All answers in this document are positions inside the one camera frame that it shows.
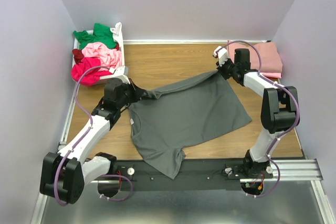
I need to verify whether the dark grey t shirt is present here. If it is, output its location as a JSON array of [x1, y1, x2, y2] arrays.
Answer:
[[129, 71, 252, 179]]

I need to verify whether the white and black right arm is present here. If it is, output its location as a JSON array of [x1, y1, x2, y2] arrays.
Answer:
[[213, 46, 300, 177]]

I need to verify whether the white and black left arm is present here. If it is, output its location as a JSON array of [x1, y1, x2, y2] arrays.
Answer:
[[39, 77, 144, 206]]

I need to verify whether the dusty pink folded shirt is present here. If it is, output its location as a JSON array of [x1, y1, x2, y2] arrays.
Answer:
[[227, 42, 282, 73]]

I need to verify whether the pink crumpled shirt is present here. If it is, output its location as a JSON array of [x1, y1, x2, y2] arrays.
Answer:
[[81, 42, 123, 69]]

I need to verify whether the magenta crumpled shirt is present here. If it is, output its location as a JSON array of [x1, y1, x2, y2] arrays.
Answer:
[[71, 57, 102, 86]]

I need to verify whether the light pink folded shirt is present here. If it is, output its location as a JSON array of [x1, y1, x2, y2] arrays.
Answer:
[[260, 72, 282, 79]]

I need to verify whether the white crumpled cloth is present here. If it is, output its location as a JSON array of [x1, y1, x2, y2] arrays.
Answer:
[[110, 22, 123, 45]]

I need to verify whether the dark red crumpled shirt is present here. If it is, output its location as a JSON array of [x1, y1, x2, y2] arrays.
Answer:
[[72, 49, 84, 65]]

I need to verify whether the green crumpled shirt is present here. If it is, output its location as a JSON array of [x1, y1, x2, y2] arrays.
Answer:
[[73, 23, 117, 49]]

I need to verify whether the white laundry basket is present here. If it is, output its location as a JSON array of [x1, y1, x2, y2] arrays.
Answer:
[[71, 30, 125, 86]]

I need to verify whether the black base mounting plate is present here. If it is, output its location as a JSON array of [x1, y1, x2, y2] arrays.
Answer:
[[117, 158, 273, 191]]

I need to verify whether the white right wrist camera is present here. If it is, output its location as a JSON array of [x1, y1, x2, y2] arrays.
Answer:
[[213, 46, 229, 66]]

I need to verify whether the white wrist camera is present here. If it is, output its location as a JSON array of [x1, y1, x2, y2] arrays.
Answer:
[[109, 66, 129, 77], [213, 46, 229, 66]]

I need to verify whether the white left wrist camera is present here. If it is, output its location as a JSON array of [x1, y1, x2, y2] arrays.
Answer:
[[109, 66, 129, 77]]

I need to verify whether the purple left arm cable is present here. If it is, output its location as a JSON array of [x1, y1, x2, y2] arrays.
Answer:
[[53, 66, 113, 206]]

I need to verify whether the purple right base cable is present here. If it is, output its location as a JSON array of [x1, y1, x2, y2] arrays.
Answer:
[[245, 158, 281, 198]]

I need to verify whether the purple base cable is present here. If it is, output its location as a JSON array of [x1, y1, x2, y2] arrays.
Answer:
[[97, 174, 134, 201], [245, 158, 281, 198]]

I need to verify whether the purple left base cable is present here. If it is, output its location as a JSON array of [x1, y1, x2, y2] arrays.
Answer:
[[97, 174, 134, 201]]

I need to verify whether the aluminium frame rail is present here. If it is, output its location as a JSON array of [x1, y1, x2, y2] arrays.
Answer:
[[240, 158, 325, 183]]

